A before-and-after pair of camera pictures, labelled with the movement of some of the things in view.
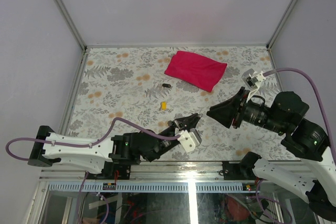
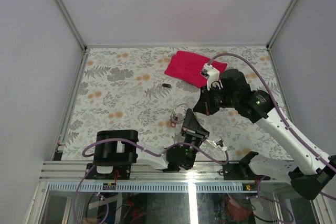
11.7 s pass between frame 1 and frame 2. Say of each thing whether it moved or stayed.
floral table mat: stayed
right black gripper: moved
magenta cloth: stayed
